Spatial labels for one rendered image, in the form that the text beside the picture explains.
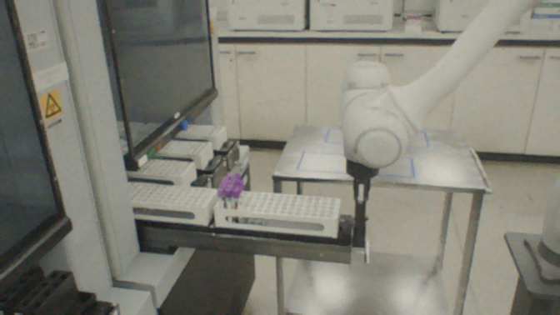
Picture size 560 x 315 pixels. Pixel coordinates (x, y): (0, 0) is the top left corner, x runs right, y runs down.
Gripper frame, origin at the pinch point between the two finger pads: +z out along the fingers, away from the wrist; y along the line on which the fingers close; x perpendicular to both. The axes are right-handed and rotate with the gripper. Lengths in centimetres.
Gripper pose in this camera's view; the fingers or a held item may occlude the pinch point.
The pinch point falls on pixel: (359, 234)
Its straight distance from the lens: 115.5
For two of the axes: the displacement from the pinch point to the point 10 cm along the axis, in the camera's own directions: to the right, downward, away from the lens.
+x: 9.8, 0.6, -2.0
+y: -2.1, 4.1, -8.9
